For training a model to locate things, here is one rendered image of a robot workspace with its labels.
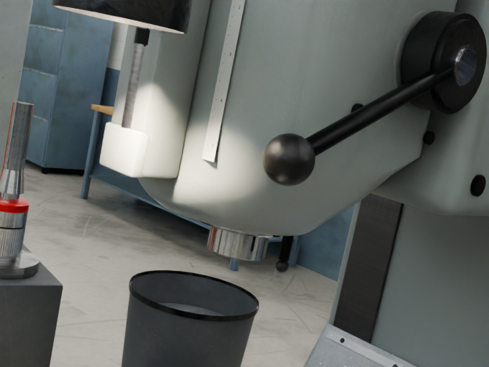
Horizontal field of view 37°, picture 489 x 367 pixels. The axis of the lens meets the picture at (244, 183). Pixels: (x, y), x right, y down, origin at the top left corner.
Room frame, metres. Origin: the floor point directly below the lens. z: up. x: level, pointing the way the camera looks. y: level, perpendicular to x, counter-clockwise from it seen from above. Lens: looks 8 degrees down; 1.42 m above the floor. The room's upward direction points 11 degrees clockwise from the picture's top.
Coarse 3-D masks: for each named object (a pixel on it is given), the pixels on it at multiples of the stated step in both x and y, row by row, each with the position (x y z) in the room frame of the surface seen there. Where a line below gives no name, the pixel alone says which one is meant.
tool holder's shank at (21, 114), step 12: (12, 108) 0.81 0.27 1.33; (24, 108) 0.81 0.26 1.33; (12, 120) 0.81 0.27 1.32; (24, 120) 0.81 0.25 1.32; (12, 132) 0.81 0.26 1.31; (24, 132) 0.81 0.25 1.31; (12, 144) 0.81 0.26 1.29; (24, 144) 0.82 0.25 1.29; (12, 156) 0.81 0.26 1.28; (24, 156) 0.82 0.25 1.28; (12, 168) 0.81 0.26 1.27; (24, 168) 0.83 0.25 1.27; (0, 180) 0.81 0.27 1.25; (12, 180) 0.81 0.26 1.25; (0, 192) 0.81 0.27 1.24; (12, 192) 0.81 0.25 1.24
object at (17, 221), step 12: (0, 216) 0.80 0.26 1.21; (12, 216) 0.80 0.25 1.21; (24, 216) 0.82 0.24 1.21; (0, 228) 0.80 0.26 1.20; (12, 228) 0.81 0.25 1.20; (24, 228) 0.82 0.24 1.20; (0, 240) 0.80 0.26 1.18; (12, 240) 0.81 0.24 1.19; (0, 252) 0.80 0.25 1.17; (12, 252) 0.81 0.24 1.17
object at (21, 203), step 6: (0, 204) 0.80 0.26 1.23; (6, 204) 0.80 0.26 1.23; (12, 204) 0.80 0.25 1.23; (18, 204) 0.81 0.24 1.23; (24, 204) 0.82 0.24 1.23; (0, 210) 0.80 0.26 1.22; (6, 210) 0.80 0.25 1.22; (12, 210) 0.80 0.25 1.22; (18, 210) 0.81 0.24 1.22; (24, 210) 0.82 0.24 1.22
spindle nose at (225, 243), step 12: (216, 228) 0.56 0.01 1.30; (216, 240) 0.56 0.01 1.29; (228, 240) 0.55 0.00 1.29; (240, 240) 0.55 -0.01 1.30; (252, 240) 0.55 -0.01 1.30; (264, 240) 0.56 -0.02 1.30; (216, 252) 0.56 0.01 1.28; (228, 252) 0.55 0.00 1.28; (240, 252) 0.55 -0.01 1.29; (252, 252) 0.55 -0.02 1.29; (264, 252) 0.57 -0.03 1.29
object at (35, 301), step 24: (0, 264) 0.79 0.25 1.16; (24, 264) 0.81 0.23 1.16; (0, 288) 0.77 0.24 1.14; (24, 288) 0.78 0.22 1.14; (48, 288) 0.80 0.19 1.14; (0, 312) 0.77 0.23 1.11; (24, 312) 0.78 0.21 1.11; (48, 312) 0.80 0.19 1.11; (0, 336) 0.77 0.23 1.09; (24, 336) 0.79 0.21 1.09; (48, 336) 0.80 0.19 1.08; (0, 360) 0.77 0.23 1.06; (24, 360) 0.79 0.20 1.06; (48, 360) 0.81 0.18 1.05
